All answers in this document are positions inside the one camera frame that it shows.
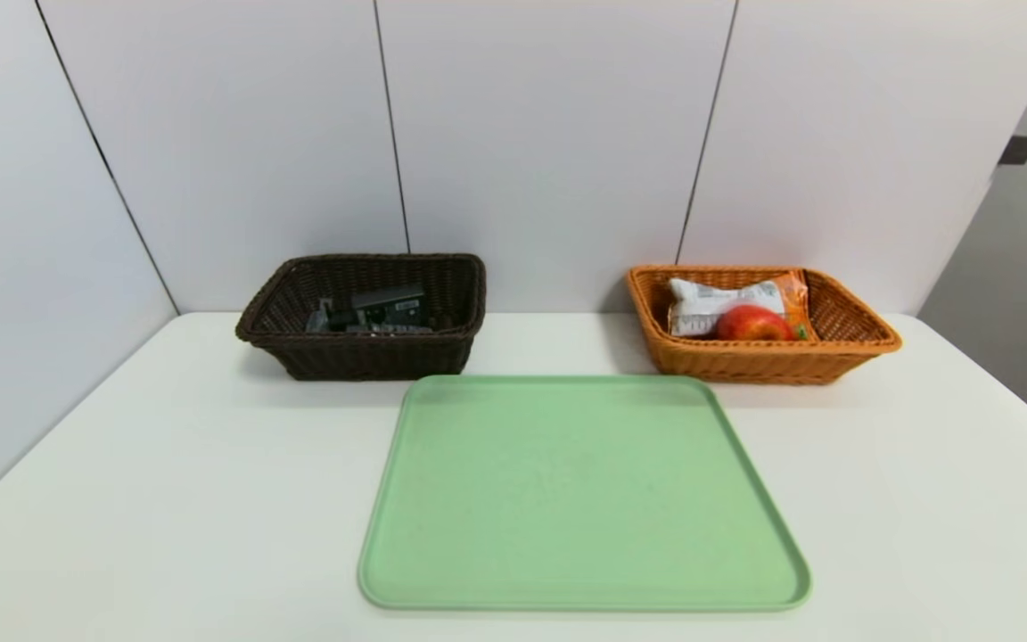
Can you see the dark green pump bottle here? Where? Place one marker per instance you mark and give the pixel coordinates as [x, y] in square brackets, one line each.
[398, 314]

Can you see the dark brown wicker basket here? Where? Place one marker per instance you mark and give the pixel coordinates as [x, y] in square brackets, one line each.
[362, 357]

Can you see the clear plastic case with barcode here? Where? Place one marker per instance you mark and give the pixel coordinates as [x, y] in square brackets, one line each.
[319, 318]

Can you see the orange wicker basket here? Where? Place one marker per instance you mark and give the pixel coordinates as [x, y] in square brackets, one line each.
[763, 361]

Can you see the grey door panel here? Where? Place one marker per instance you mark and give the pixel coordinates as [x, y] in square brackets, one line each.
[1022, 285]

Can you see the light green plastic tray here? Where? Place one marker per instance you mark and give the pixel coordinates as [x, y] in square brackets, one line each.
[576, 499]

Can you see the black wall plate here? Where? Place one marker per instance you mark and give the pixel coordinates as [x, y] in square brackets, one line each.
[1018, 150]

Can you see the dark conical cosmetic tube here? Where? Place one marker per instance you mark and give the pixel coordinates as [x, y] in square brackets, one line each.
[386, 296]

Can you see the orange snack bag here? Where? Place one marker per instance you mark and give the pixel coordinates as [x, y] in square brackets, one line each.
[710, 303]

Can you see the red apple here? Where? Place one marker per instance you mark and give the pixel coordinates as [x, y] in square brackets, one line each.
[752, 324]

